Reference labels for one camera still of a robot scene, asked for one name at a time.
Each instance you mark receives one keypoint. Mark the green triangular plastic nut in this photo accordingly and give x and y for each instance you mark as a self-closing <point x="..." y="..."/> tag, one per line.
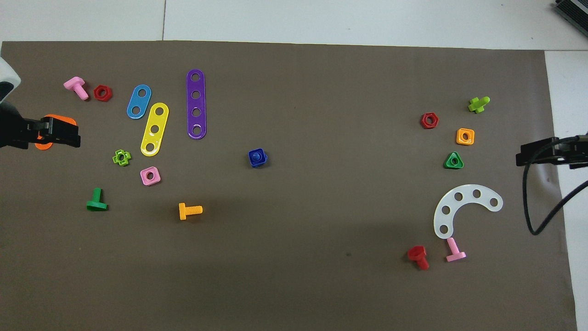
<point x="448" y="164"/>

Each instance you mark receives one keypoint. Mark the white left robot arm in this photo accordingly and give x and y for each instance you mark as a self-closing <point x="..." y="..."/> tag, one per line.
<point x="7" y="73"/>

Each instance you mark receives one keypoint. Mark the red hexagonal plastic nut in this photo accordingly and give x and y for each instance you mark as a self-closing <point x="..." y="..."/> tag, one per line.
<point x="423" y="121"/>
<point x="97" y="93"/>

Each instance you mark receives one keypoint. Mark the brown table mat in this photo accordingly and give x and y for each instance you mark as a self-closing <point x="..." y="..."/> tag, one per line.
<point x="298" y="253"/>

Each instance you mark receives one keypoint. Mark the purple four-hole plastic plate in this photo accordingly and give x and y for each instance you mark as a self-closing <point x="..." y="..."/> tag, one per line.
<point x="196" y="103"/>

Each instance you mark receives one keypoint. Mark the light green cross nut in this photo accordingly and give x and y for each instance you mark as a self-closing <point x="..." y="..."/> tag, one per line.
<point x="115" y="158"/>

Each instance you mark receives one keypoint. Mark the red plastic screw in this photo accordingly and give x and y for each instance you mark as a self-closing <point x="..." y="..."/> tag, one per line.
<point x="417" y="253"/>

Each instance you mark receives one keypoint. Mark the orange heart-shaped plastic plate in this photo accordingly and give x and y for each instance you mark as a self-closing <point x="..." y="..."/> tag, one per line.
<point x="43" y="145"/>

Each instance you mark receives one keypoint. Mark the light green plastic screw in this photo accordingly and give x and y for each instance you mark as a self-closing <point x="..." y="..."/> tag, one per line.
<point x="477" y="105"/>

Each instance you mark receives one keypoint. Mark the dark green plastic screw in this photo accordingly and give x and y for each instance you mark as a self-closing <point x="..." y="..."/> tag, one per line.
<point x="97" y="202"/>

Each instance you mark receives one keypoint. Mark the pink plastic screw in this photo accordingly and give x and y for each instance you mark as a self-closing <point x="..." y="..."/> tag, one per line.
<point x="76" y="85"/>
<point x="455" y="252"/>

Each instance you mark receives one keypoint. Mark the blue plastic screw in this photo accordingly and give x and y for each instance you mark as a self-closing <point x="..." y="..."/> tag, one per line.
<point x="258" y="157"/>

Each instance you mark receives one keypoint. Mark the pink square plastic nut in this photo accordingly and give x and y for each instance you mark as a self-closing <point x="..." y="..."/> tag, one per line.
<point x="144" y="177"/>

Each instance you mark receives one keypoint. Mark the orange square plastic nut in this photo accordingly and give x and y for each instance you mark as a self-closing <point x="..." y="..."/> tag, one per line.
<point x="459" y="137"/>

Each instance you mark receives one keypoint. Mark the blue square plastic nut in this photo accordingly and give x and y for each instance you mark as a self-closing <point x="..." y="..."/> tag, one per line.
<point x="251" y="162"/>

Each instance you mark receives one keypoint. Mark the dark grey ribbed device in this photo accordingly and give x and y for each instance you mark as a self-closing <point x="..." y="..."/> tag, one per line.
<point x="574" y="11"/>

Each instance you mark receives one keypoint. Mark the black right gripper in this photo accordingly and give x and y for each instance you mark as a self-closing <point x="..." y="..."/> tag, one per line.
<point x="572" y="154"/>

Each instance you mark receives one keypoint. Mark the orange plastic screw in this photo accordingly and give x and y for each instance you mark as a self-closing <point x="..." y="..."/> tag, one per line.
<point x="190" y="210"/>

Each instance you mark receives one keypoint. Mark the blue two-hole plastic plate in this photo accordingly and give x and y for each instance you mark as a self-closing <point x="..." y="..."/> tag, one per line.
<point x="138" y="101"/>

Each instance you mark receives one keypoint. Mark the white curved five-hole plate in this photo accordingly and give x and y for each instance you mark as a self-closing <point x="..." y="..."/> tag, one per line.
<point x="467" y="191"/>

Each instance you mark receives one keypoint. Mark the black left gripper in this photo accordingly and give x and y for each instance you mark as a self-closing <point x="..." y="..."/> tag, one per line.
<point x="14" y="131"/>

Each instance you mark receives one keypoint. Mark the yellow three-hole plastic plate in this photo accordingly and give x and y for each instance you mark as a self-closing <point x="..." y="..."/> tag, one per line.
<point x="157" y="120"/>

